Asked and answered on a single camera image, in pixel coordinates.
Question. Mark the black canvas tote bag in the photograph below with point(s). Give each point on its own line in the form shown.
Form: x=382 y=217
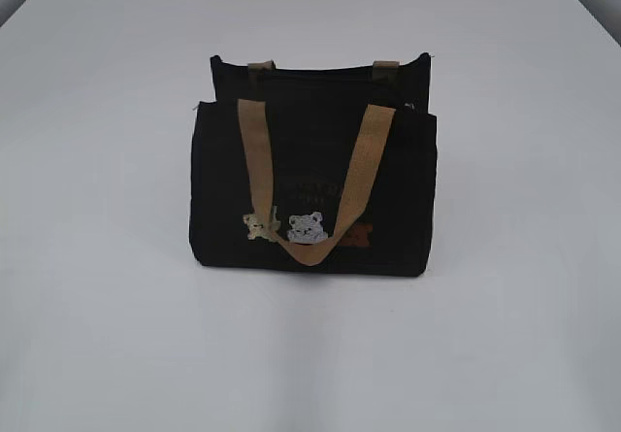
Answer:
x=322 y=171

